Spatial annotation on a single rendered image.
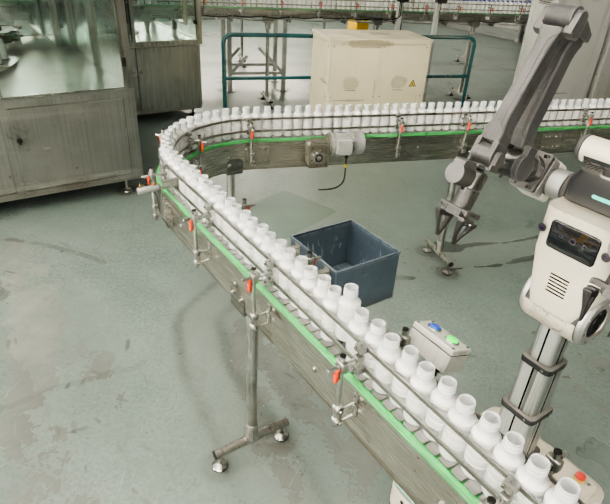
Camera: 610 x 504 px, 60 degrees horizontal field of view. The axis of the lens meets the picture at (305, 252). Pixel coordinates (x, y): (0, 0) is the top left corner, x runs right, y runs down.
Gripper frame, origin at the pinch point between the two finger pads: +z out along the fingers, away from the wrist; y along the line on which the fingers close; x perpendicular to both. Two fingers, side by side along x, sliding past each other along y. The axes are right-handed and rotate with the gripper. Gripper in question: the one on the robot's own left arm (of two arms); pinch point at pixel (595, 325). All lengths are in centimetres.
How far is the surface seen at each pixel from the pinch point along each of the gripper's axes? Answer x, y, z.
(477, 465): -19.9, -1.8, 34.6
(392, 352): -18.5, -30.8, 26.5
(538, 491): -24.4, 10.3, 28.6
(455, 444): -20.1, -7.5, 33.9
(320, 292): -15, -60, 27
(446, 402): -20.5, -13.4, 27.3
